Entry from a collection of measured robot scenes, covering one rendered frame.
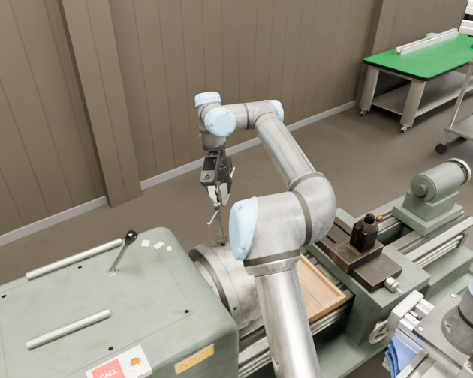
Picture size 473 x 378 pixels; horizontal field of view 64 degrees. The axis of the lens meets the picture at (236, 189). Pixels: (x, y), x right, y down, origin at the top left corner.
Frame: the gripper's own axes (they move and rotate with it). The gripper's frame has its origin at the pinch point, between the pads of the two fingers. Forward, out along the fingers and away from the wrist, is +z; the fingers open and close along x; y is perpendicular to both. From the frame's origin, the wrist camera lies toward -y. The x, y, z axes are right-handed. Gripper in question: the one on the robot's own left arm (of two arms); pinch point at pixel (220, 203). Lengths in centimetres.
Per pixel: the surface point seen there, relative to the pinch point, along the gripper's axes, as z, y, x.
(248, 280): 20.6, -12.2, -10.0
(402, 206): 43, 79, -70
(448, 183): 27, 74, -88
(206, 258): 13.7, -11.1, 3.5
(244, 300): 25.3, -16.2, -8.9
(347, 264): 38, 22, -41
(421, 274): 50, 34, -71
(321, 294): 51, 18, -31
